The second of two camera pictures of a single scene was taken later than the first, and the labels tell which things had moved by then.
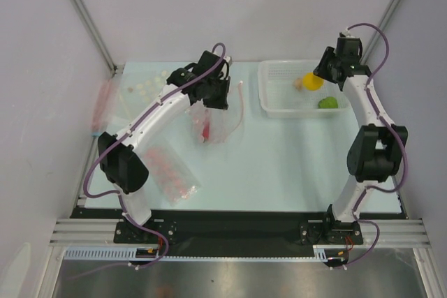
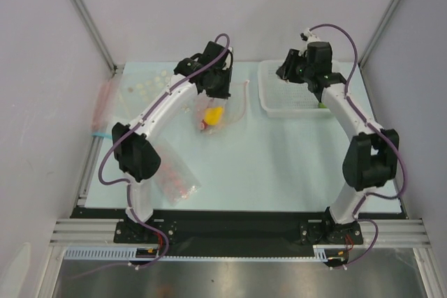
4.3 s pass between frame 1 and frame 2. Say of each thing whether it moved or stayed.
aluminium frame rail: stayed
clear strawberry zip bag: moved
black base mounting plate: stayed
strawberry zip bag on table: stayed
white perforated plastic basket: stayed
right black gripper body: moved
